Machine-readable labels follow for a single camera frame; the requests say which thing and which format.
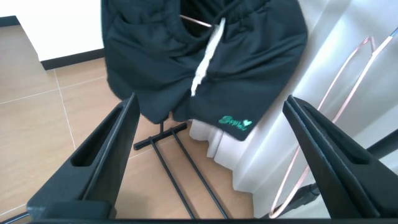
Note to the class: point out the black clothes rack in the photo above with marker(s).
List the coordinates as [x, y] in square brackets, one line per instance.
[161, 135]

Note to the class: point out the white curtain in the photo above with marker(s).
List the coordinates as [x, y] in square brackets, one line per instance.
[335, 25]

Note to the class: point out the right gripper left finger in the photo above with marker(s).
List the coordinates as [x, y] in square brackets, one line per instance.
[93, 168]

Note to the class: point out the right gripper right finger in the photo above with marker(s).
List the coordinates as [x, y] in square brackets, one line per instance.
[339, 174]

